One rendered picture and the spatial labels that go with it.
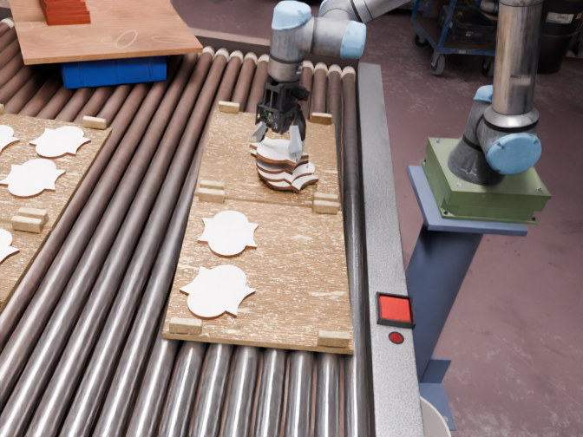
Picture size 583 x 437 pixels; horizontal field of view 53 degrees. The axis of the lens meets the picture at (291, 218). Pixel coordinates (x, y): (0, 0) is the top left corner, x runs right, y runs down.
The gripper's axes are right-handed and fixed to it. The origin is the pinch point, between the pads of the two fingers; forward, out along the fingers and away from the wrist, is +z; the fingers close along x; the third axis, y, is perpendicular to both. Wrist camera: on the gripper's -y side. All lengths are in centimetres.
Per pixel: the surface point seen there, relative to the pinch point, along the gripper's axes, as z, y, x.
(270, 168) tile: 3.5, 4.1, 0.1
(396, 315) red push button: 9, 25, 43
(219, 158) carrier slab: 7.9, 2.5, -15.4
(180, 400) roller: 10, 64, 19
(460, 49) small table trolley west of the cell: 80, -312, -20
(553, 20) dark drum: 60, -371, 29
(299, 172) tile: 4.7, -0.3, 6.0
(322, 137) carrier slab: 8.0, -24.3, 0.8
